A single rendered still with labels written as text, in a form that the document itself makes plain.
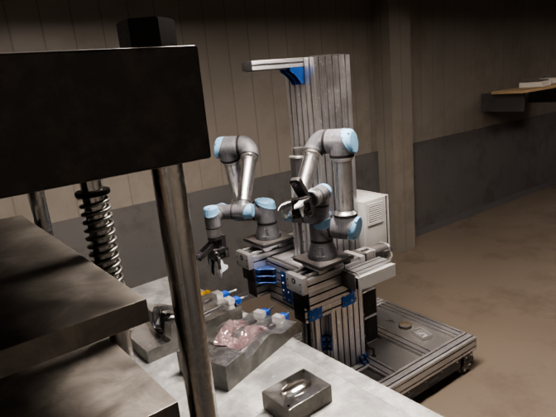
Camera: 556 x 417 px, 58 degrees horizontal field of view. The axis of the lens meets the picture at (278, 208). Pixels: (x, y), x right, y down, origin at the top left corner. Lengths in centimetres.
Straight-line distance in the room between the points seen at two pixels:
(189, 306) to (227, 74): 342
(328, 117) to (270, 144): 193
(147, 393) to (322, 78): 186
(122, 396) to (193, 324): 28
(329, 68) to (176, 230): 184
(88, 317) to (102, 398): 28
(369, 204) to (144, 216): 190
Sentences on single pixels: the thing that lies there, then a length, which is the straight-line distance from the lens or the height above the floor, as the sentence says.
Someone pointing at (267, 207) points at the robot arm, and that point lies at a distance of 285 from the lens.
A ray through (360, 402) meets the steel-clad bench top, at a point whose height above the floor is 80.
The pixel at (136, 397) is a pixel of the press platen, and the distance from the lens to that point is 121.
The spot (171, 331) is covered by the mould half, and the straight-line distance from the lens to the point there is 232.
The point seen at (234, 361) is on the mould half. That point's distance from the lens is 202.
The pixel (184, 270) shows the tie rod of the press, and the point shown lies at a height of 159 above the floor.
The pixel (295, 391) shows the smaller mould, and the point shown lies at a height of 85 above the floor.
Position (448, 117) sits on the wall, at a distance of 631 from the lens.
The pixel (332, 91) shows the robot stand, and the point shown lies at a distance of 267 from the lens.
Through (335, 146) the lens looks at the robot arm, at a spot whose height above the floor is 161.
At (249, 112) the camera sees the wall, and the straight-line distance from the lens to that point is 440.
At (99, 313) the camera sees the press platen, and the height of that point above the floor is 154.
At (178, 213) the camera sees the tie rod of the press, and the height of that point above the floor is 171.
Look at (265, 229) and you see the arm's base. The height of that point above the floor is 110.
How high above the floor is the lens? 193
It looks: 15 degrees down
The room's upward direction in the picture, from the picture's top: 5 degrees counter-clockwise
